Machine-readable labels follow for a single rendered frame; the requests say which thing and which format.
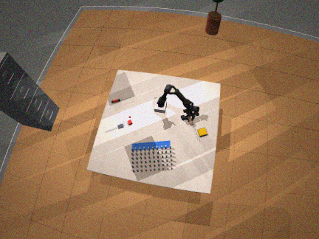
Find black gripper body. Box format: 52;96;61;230
181;111;199;120

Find blue flat strip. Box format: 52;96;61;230
131;141;171;150

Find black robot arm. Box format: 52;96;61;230
157;85;199;114

